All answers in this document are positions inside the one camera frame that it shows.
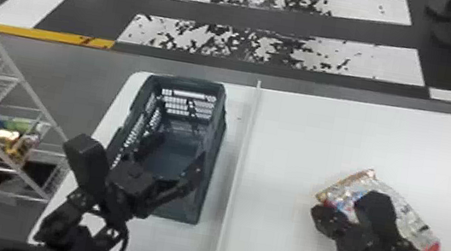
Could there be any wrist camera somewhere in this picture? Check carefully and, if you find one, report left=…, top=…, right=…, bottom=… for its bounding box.
left=54, top=131, right=116, bottom=207
left=347, top=187, right=410, bottom=251

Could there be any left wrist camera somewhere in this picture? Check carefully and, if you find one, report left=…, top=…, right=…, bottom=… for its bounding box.
left=54, top=131, right=116, bottom=207

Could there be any blue basket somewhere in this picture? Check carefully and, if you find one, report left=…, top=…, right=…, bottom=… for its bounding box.
left=96, top=66, right=235, bottom=229

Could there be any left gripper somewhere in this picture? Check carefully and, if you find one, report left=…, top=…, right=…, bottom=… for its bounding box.
left=99, top=125, right=211, bottom=237

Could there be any black cable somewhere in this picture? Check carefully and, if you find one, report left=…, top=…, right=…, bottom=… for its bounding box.
left=102, top=219, right=133, bottom=251

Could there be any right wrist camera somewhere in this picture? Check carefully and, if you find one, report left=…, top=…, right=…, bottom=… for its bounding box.
left=347, top=187, right=410, bottom=251

